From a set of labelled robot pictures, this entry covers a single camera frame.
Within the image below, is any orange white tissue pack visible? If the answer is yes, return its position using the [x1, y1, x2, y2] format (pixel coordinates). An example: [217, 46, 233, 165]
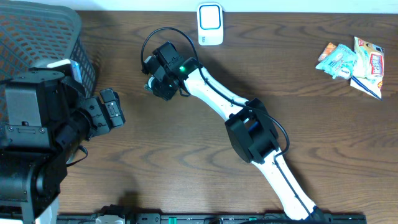
[318, 42, 336, 62]

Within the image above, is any teal snack packet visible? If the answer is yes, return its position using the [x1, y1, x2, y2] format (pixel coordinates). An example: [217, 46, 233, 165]
[315, 44, 358, 79]

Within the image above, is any green white tissue pack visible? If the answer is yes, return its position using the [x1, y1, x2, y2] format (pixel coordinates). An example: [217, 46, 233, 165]
[338, 67, 352, 80]

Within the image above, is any white blue snack bag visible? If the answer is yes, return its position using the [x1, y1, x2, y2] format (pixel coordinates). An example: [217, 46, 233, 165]
[350, 37, 385, 100]

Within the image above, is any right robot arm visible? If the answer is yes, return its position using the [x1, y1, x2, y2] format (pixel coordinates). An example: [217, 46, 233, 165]
[141, 42, 324, 222]

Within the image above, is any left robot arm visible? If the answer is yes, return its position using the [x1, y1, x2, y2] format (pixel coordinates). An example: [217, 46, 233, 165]
[1, 59, 125, 223]

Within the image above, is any white barcode scanner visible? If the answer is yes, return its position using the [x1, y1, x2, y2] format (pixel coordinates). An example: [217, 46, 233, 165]
[197, 2, 224, 46]

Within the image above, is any grey plastic mesh basket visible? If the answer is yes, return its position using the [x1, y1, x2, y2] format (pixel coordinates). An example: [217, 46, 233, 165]
[1, 1, 98, 128]

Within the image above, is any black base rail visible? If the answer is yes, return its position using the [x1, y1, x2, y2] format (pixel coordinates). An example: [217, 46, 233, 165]
[55, 205, 367, 224]

